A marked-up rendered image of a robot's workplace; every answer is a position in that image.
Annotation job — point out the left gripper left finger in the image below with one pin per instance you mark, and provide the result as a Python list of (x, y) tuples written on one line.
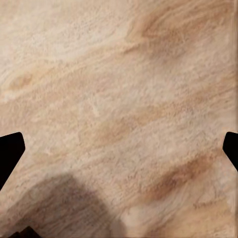
[(12, 148)]

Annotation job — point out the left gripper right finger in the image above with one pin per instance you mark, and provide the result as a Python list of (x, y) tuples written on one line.
[(230, 147)]

